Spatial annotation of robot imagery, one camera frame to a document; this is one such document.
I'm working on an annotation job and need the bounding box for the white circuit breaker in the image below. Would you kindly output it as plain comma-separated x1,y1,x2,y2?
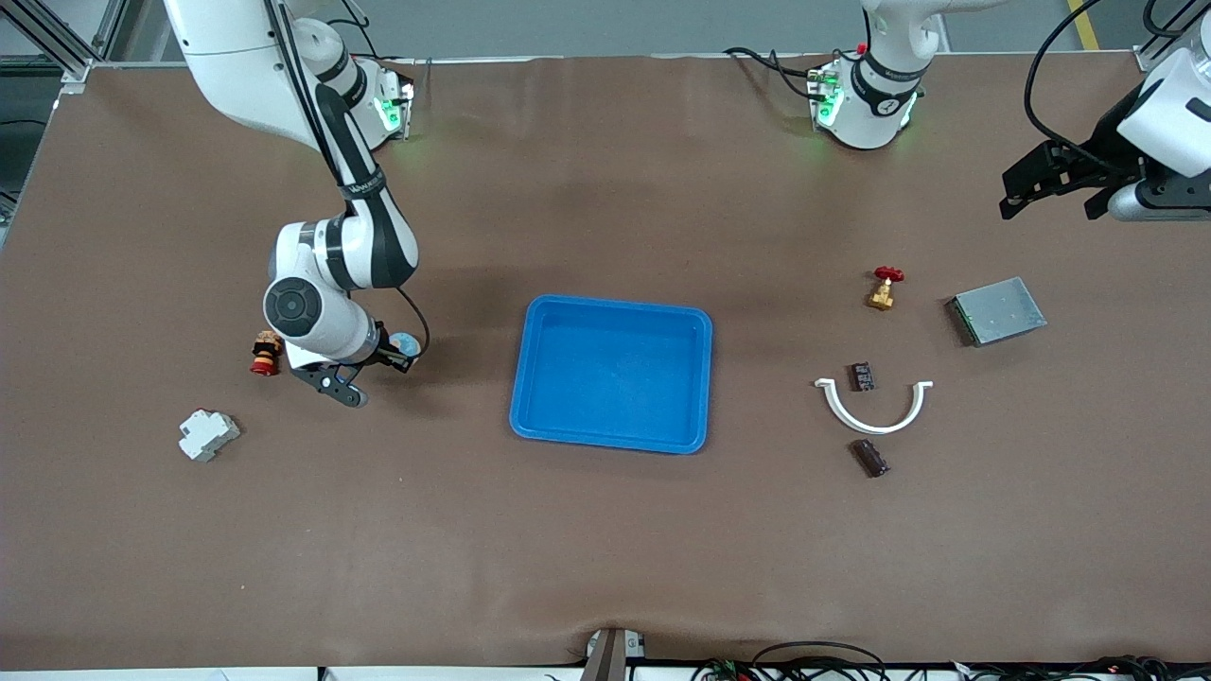
179,410,242,464

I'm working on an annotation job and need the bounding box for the grey metal box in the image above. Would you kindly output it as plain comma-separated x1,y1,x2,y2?
949,277,1049,348

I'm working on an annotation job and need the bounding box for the blue plastic tray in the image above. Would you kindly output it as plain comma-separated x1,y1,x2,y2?
509,294,713,455

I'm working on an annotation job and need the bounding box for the brown table mat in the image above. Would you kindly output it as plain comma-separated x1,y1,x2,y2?
0,52,1211,674

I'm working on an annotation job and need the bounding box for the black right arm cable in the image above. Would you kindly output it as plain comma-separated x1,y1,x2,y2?
265,0,430,360

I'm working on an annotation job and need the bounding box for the aluminium frame profile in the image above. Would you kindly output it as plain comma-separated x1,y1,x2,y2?
19,0,129,84
1133,0,1211,73

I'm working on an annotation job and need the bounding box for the brass valve with red handle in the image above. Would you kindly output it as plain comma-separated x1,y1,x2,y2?
868,267,906,312

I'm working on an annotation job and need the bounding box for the white half-ring pipe clamp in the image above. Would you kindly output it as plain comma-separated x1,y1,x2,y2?
816,380,935,437

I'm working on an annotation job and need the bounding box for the black base power cable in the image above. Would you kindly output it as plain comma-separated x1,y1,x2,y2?
724,45,826,101

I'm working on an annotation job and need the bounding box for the grey clamp bracket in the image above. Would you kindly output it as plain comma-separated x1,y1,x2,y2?
579,627,649,681

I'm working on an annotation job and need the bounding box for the tangled cable bundle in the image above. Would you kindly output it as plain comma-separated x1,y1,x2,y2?
695,641,1211,681

